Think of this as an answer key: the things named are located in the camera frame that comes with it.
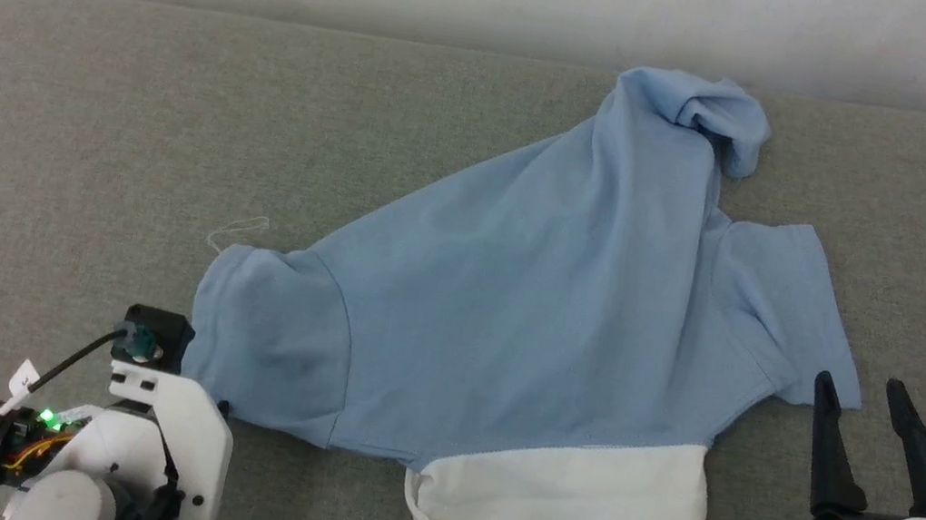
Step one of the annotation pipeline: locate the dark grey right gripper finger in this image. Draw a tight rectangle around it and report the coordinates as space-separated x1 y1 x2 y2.
867 378 926 519
794 369 888 520

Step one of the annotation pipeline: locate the light blue polo shirt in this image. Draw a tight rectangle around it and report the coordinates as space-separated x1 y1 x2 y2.
162 4 908 520

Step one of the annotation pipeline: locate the loose white thread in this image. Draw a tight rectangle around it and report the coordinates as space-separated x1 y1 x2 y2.
203 208 273 260

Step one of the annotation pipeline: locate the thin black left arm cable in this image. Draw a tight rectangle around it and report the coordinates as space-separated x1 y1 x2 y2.
0 309 134 520

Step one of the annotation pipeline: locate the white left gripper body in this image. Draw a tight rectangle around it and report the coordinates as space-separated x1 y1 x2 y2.
88 362 242 520

